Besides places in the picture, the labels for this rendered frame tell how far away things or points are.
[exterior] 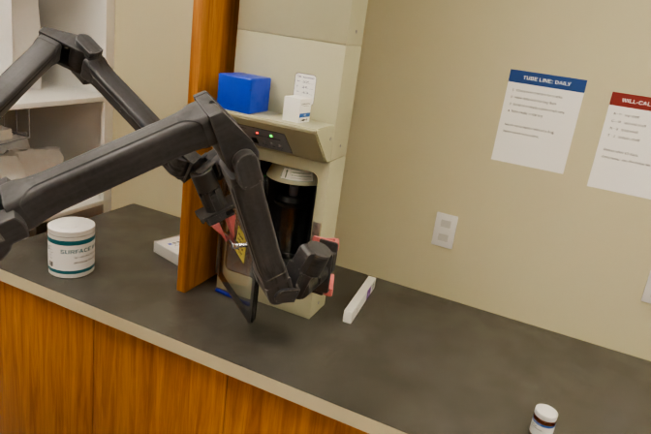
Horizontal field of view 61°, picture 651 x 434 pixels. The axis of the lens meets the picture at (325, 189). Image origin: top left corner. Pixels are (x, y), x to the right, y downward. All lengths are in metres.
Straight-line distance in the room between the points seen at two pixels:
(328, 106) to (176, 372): 0.81
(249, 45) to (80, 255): 0.79
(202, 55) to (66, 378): 1.05
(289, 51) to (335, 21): 0.15
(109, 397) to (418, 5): 1.49
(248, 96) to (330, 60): 0.23
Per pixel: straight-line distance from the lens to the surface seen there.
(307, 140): 1.39
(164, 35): 2.28
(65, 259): 1.81
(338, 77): 1.44
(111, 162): 0.86
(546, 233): 1.83
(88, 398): 1.91
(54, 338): 1.90
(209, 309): 1.66
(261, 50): 1.54
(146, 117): 1.44
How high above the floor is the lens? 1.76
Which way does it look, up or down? 17 degrees down
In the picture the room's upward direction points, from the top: 8 degrees clockwise
